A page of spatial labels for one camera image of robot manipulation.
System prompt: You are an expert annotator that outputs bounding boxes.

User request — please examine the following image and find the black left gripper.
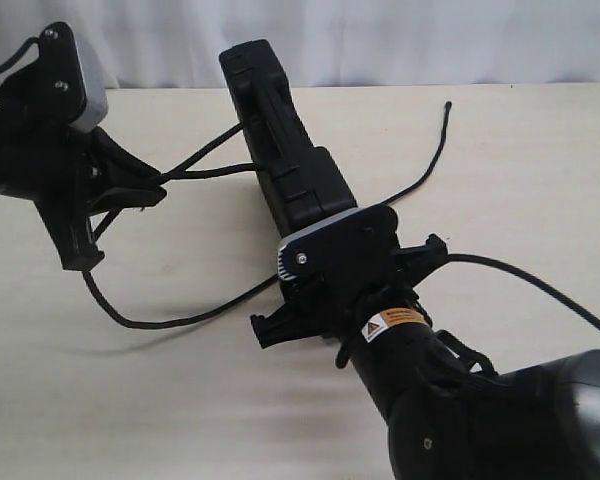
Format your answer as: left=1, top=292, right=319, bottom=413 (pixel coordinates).
left=0, top=89, right=167, bottom=270

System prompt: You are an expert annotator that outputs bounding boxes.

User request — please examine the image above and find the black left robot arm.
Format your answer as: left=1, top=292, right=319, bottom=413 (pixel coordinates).
left=0, top=94, right=167, bottom=272

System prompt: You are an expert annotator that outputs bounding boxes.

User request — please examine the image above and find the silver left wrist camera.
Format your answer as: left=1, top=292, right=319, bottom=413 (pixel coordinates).
left=34, top=22, right=110, bottom=136

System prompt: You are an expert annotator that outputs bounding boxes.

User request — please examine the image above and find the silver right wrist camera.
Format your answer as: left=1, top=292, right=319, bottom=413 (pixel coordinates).
left=277, top=204, right=398, bottom=307

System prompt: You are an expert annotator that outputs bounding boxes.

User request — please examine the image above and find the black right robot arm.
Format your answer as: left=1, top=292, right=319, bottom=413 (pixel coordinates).
left=251, top=228, right=600, bottom=479

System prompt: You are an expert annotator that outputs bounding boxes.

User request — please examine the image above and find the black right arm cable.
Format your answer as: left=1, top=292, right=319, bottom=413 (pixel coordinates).
left=442, top=252, right=600, bottom=346

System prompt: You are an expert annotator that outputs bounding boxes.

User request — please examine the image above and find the black plastic carrying case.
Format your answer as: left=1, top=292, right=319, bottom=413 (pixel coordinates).
left=219, top=39, right=357, bottom=236

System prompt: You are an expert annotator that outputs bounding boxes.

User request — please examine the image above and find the white backdrop curtain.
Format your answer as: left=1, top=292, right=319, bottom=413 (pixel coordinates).
left=0, top=1, right=600, bottom=88

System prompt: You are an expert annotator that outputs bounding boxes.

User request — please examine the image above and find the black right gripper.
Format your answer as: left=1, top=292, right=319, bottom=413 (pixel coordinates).
left=250, top=234, right=448, bottom=348

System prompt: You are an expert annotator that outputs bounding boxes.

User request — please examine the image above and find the black braided rope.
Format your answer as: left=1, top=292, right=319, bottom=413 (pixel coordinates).
left=82, top=101, right=455, bottom=330

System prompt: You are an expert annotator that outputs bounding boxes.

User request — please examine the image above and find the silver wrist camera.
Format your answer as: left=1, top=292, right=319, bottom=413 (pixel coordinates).
left=277, top=204, right=398, bottom=307
left=34, top=22, right=110, bottom=136

